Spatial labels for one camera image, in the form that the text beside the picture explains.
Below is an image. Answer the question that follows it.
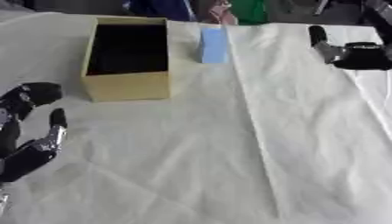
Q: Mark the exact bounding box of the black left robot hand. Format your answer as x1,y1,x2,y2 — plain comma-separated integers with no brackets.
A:
0,81,69,184

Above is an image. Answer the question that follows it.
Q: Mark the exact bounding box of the tan cardboard box black inside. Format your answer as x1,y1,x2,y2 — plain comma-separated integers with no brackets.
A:
80,17,172,102

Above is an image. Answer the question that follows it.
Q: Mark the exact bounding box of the person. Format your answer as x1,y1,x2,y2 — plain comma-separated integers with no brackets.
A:
121,0,271,26

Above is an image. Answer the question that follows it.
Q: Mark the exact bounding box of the light blue rectangular block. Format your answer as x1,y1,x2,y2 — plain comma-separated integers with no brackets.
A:
196,27,232,65

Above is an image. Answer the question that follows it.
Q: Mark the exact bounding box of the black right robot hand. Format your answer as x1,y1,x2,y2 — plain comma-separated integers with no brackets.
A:
307,24,392,71

